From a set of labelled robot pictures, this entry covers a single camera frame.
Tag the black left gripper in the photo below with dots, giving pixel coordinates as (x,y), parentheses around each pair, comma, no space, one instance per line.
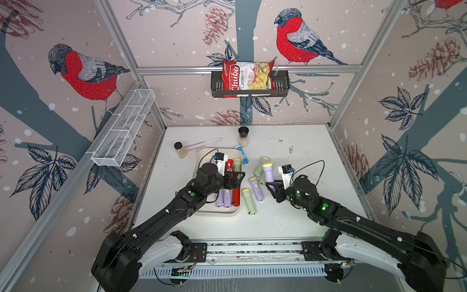
(236,184)

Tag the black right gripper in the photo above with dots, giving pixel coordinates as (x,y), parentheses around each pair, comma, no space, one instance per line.
(278,190)

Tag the red flashlight back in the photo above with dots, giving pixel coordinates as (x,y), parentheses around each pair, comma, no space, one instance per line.
(236,197)

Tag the short red flashlight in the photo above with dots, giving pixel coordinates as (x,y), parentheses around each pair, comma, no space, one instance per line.
(229,166)

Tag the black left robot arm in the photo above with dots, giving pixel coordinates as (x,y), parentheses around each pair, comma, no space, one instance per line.
(117,265)

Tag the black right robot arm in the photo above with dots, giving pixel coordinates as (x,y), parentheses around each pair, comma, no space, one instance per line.
(416,259)

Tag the cream plastic storage tray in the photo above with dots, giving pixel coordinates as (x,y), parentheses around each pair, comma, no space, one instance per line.
(204,156)

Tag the blue flashlight back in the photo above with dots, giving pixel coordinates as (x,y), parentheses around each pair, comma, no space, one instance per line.
(245,160)

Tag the green flashlight front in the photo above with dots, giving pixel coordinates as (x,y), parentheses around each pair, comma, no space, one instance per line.
(248,201)

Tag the large spice jar black lid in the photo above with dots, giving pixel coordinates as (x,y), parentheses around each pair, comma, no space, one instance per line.
(243,136)

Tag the small spice jar black lid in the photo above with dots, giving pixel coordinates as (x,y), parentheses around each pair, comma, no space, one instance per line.
(180,150)

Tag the red cassava chips bag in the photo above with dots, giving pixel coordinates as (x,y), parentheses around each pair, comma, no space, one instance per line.
(247,76)

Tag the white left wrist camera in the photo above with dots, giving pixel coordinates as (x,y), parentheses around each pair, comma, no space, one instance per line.
(220,161)

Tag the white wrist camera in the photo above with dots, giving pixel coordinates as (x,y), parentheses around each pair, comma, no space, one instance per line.
(286,172)
(220,161)

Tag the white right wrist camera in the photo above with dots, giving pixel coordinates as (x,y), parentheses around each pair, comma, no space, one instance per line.
(286,172)

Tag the pink handled metal tongs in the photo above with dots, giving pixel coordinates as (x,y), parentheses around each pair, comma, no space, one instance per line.
(198,146)

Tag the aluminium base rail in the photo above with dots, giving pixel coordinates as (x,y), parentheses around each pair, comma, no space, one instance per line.
(245,259)

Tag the black wall basket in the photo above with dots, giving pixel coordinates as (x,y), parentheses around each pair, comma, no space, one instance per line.
(280,80)

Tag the white wire mesh shelf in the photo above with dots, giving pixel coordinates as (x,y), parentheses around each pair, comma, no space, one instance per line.
(117,142)

